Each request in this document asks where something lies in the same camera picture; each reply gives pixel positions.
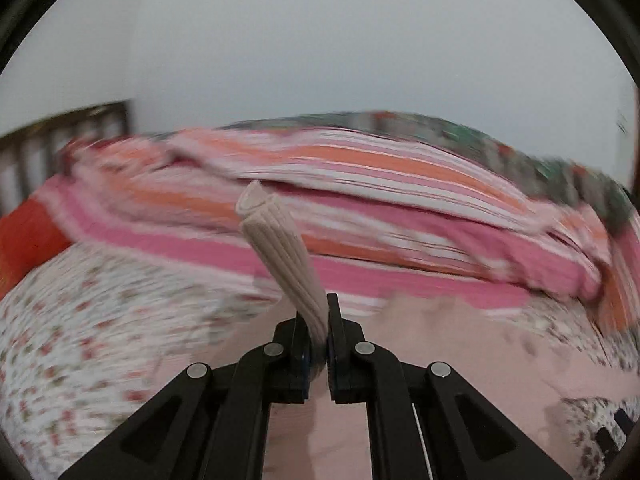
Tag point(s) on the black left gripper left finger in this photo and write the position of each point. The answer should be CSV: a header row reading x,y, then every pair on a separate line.
x,y
292,365

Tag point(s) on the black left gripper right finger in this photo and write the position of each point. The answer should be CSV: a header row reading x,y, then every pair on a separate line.
x,y
346,381

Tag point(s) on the pale pink knit sweater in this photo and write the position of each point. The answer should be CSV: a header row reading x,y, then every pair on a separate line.
x,y
285,254

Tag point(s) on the pink orange striped blanket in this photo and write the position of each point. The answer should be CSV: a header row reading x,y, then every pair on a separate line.
x,y
396,204

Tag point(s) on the white red floral bedsheet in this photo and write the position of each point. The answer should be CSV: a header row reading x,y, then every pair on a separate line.
x,y
88,337

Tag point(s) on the red orange pillow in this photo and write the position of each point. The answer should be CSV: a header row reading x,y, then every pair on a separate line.
x,y
29,238

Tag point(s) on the dark floral patchwork quilt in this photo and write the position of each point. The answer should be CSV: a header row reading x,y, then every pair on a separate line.
x,y
550,178

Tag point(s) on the dark wooden headboard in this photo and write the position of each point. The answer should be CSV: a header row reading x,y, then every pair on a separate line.
x,y
31,154

